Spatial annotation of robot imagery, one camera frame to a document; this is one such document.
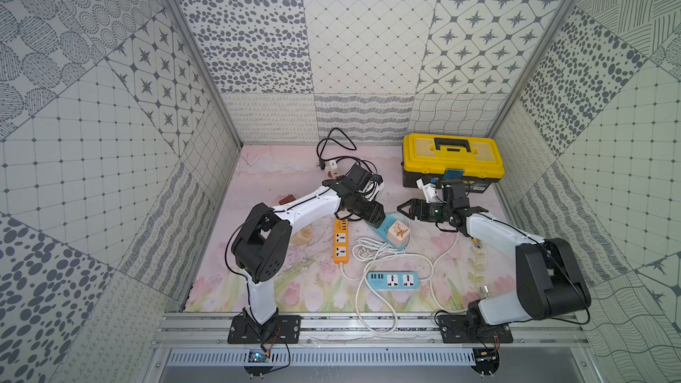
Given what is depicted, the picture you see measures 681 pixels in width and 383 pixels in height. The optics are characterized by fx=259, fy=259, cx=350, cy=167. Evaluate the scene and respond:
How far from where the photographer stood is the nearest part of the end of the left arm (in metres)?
0.68

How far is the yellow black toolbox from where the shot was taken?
95 centimetres

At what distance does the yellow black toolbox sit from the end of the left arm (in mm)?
246
